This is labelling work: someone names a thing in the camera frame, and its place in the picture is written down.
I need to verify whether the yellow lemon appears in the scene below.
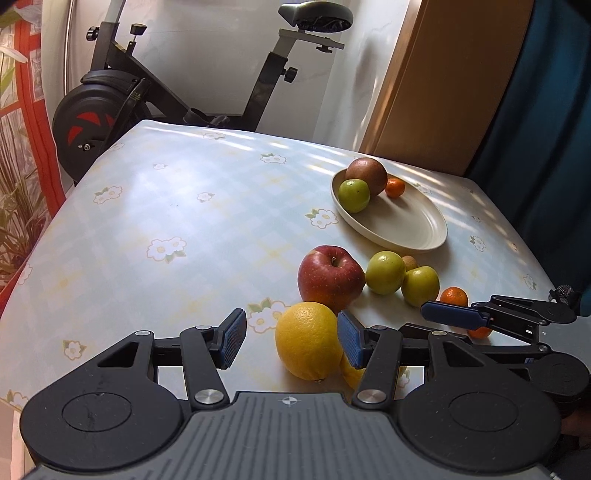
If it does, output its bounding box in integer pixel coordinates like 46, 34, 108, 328
339, 354, 366, 390
274, 302, 344, 381

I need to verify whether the green apple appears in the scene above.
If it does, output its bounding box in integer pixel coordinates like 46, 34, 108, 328
338, 179, 370, 214
366, 251, 406, 295
402, 266, 440, 308

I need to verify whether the shiny red apple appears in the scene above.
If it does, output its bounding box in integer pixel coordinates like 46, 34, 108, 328
297, 245, 366, 314

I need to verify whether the brown kiwi fruit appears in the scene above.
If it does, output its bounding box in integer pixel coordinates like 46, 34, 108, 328
402, 255, 418, 271

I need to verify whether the small orange mandarin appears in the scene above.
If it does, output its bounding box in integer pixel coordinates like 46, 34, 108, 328
385, 177, 406, 199

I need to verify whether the dull brownish red apple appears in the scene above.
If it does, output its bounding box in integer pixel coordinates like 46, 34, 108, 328
346, 157, 389, 197

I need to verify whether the floral plaid tablecloth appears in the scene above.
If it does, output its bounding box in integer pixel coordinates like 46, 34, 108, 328
1, 121, 552, 414

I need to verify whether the cream round plate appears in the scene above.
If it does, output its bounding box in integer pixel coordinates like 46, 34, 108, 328
332, 169, 448, 254

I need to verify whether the dark teal curtain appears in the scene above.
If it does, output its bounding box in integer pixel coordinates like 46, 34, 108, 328
467, 1, 590, 316

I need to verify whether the red patterned curtain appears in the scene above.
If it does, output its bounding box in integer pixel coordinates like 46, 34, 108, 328
1, 1, 65, 307

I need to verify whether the black exercise bike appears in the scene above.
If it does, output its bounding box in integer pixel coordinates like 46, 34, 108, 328
52, 1, 353, 181

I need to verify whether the wooden door panel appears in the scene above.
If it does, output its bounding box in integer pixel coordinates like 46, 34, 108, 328
359, 1, 533, 176

